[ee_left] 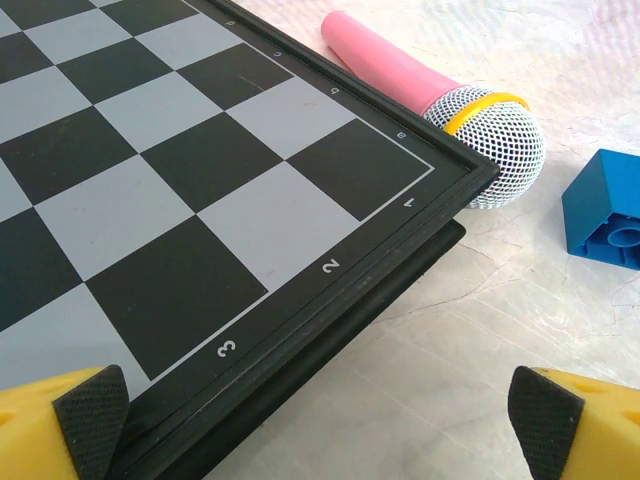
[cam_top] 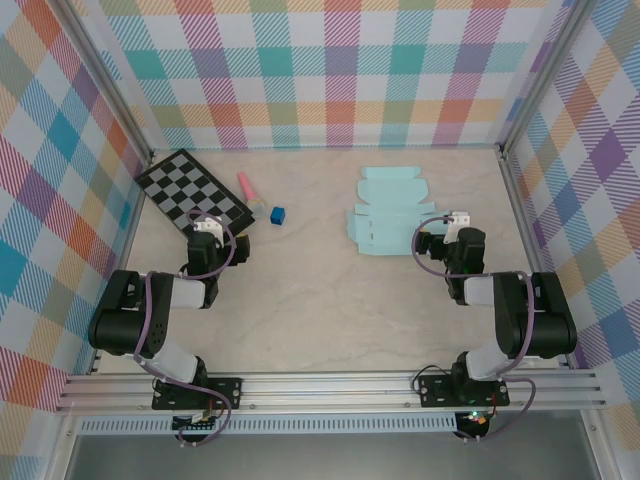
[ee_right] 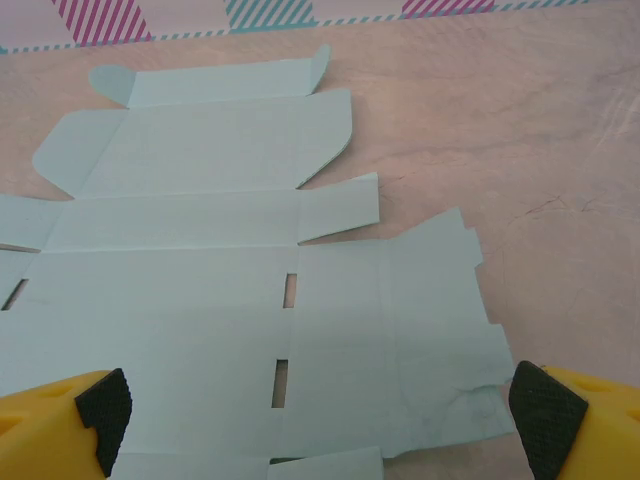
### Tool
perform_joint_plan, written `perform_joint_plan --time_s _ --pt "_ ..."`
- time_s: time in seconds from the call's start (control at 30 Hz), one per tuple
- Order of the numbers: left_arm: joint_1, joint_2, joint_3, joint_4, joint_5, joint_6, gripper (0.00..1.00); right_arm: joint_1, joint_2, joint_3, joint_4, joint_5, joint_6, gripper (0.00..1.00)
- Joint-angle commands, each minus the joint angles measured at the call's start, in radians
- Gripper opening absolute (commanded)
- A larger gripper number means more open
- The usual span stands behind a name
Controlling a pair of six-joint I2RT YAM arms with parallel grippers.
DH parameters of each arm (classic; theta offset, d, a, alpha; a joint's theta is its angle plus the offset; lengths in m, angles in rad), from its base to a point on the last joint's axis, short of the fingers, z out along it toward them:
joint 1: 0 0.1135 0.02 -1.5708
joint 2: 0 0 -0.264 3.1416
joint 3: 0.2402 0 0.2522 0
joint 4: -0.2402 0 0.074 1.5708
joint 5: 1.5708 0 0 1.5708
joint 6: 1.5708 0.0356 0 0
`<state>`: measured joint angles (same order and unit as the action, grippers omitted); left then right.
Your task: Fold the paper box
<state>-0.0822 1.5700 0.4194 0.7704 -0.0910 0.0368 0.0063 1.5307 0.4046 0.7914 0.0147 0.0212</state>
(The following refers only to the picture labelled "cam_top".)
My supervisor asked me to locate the aluminium floor rail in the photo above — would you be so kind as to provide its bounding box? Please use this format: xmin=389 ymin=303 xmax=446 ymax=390
xmin=499 ymin=149 xmax=571 ymax=370
xmin=88 ymin=157 xmax=154 ymax=375

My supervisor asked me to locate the right aluminium frame post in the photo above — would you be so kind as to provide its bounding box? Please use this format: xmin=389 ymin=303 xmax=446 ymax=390
xmin=498 ymin=0 xmax=596 ymax=159

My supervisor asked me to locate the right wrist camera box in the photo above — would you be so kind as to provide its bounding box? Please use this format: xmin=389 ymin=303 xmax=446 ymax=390
xmin=443 ymin=210 xmax=472 ymax=245

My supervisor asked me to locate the long aluminium mounting rail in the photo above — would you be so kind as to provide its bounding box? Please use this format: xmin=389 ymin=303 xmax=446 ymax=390
xmin=54 ymin=368 xmax=607 ymax=414

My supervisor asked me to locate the left aluminium frame post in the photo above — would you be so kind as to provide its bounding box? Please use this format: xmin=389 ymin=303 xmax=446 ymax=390
xmin=49 ymin=0 xmax=154 ymax=165

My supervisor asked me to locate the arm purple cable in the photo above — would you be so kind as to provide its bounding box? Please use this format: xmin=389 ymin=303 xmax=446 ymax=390
xmin=133 ymin=209 xmax=239 ymax=447
xmin=410 ymin=215 xmax=537 ymax=444

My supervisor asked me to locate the slotted grey cable duct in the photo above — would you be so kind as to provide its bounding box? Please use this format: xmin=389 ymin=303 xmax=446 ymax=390
xmin=77 ymin=417 xmax=459 ymax=435

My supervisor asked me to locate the light teal paper box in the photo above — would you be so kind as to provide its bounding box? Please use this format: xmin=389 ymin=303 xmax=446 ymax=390
xmin=345 ymin=166 xmax=454 ymax=256

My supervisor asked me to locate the left aluminium floor rail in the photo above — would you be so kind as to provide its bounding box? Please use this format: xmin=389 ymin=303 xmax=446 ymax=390
xmin=88 ymin=157 xmax=154 ymax=375

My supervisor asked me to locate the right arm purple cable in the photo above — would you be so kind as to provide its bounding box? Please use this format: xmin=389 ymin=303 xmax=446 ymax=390
xmin=410 ymin=215 xmax=537 ymax=444

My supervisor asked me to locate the black grey checkerboard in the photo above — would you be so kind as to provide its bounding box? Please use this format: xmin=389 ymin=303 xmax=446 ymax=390
xmin=134 ymin=148 xmax=257 ymax=241

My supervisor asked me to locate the aluminium frame post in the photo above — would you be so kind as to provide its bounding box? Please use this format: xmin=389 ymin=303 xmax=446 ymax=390
xmin=498 ymin=0 xmax=596 ymax=159
xmin=49 ymin=0 xmax=154 ymax=165

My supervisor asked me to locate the pink toy microphone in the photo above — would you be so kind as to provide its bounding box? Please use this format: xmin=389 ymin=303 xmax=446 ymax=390
xmin=236 ymin=172 xmax=267 ymax=215

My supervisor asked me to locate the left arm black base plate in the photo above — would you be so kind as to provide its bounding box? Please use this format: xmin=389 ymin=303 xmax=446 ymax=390
xmin=151 ymin=377 xmax=244 ymax=411

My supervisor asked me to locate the right aluminium floor rail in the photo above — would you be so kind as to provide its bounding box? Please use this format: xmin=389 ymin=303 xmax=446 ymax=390
xmin=499 ymin=149 xmax=571 ymax=370

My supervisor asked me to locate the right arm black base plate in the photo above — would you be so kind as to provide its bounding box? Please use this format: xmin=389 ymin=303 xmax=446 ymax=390
xmin=417 ymin=373 xmax=510 ymax=409

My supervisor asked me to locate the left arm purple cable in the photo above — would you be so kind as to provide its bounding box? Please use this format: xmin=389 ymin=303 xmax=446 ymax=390
xmin=133 ymin=209 xmax=239 ymax=447

